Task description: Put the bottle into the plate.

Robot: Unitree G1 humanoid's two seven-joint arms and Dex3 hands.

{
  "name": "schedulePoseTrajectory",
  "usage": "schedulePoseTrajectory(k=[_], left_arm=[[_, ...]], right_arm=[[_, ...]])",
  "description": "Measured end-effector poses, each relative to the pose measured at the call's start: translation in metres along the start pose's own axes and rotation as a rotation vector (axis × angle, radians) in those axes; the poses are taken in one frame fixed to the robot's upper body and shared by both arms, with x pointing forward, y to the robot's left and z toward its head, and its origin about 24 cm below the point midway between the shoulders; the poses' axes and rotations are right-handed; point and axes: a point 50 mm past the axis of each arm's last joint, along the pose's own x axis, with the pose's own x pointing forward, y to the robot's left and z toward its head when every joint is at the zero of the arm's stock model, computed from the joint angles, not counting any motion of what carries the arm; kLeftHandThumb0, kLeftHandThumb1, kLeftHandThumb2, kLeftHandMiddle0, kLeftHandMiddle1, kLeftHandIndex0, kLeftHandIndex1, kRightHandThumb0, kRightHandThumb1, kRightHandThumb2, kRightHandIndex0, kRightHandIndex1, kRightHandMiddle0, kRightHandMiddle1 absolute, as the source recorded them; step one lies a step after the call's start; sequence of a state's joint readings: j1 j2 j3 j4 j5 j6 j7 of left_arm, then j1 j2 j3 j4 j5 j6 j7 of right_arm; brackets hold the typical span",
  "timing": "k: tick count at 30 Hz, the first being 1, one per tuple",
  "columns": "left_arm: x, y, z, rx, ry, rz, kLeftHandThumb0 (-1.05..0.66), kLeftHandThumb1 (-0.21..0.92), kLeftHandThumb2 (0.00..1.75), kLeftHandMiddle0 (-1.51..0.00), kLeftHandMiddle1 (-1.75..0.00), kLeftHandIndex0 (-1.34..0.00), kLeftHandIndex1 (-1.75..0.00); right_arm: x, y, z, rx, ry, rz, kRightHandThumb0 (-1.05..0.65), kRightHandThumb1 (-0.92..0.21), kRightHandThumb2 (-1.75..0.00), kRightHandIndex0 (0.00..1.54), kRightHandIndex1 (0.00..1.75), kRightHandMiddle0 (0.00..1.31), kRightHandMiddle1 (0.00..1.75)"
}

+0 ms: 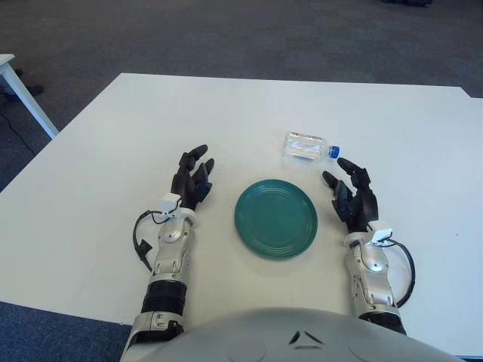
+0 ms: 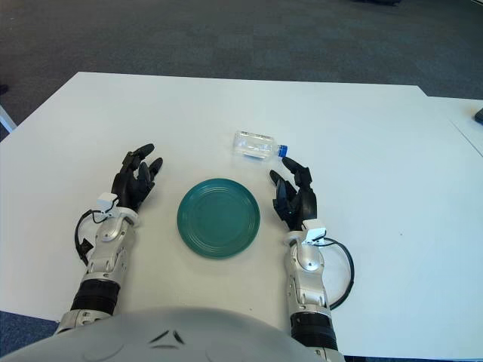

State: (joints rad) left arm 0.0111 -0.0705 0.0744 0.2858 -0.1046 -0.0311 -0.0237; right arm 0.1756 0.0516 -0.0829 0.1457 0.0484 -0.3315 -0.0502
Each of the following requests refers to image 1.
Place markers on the white side table leg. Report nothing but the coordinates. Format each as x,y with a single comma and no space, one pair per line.
30,102

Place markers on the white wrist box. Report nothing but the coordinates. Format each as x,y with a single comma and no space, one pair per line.
379,230
169,201

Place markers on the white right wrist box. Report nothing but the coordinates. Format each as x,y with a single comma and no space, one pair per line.
379,230

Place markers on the silver robot torso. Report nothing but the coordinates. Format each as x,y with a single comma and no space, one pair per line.
264,339

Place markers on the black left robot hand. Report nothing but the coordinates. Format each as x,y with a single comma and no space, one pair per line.
186,184

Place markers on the clear plastic bottle blue cap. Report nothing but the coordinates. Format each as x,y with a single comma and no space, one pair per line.
302,147

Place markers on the green round plate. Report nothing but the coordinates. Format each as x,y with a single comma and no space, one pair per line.
275,222

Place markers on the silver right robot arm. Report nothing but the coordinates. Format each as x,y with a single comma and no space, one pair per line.
371,271

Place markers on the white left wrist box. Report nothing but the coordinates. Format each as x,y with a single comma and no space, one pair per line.
169,201

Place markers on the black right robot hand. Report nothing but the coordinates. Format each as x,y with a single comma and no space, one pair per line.
362,203

